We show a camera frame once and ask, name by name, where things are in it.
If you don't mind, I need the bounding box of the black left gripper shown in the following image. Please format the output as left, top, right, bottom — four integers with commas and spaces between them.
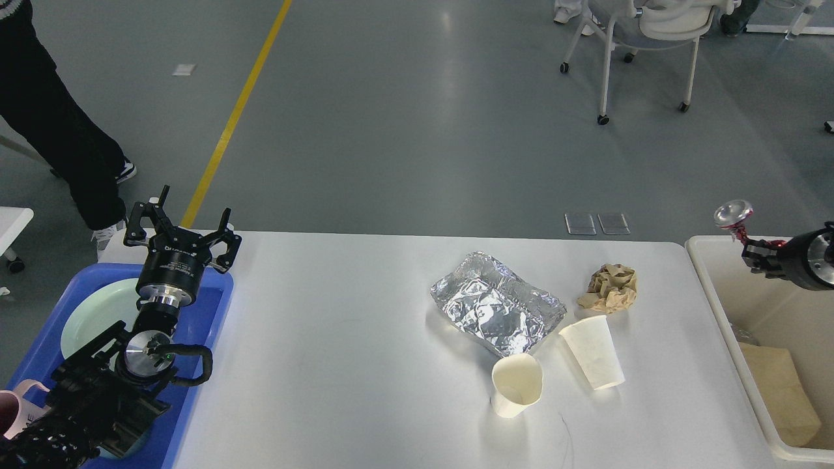
122, 186, 242, 310

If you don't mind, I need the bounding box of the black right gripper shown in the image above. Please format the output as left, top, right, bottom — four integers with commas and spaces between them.
741, 221, 833, 291

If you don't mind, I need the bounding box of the crushed red can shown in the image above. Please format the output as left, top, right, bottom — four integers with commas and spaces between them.
713, 199, 788, 251

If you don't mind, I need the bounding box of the mint green round plate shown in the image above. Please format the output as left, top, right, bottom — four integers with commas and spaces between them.
60, 278, 138, 358

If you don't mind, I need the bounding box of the brown paper ball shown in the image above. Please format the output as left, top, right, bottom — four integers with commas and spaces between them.
576, 264, 637, 315

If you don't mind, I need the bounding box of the white paper bowl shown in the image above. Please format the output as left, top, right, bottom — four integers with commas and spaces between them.
559, 315, 626, 391

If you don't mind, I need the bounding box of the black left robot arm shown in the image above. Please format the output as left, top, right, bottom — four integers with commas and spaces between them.
2, 185, 242, 468

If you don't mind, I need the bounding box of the white plastic bin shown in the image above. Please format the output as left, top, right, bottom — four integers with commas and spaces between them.
685, 234, 833, 468

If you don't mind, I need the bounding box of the right floor socket plate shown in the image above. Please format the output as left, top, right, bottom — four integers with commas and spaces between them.
597, 213, 631, 235

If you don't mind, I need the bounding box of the floor socket plate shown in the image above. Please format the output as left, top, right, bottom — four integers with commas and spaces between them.
597, 213, 631, 235
565, 212, 597, 236

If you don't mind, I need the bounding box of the white side table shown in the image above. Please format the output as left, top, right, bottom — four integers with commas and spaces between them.
1, 206, 34, 274

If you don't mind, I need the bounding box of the left floor socket plate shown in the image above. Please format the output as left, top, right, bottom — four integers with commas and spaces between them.
565, 212, 597, 236

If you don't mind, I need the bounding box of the person in black trousers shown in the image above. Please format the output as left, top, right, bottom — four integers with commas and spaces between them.
1, 1, 136, 253

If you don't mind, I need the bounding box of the pink HOME mug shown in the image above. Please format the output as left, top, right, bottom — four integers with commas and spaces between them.
1, 379, 51, 440

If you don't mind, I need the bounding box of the white office chair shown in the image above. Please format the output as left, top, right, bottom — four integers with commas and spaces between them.
560, 1, 740, 126

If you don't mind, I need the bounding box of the crumpled aluminium foil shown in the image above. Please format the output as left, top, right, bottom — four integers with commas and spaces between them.
430, 251, 567, 357

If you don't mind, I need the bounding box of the white paper cup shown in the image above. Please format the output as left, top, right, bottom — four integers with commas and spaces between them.
489, 353, 544, 418

